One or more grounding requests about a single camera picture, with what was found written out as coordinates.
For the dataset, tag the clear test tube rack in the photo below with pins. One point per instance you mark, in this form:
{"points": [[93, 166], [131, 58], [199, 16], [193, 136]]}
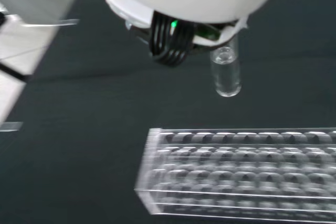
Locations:
{"points": [[236, 174]]}

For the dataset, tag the grey tape piece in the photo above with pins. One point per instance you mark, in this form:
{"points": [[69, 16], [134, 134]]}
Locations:
{"points": [[10, 126]]}

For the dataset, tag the black bench cloth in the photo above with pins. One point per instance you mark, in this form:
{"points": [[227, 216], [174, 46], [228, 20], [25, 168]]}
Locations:
{"points": [[105, 90]]}

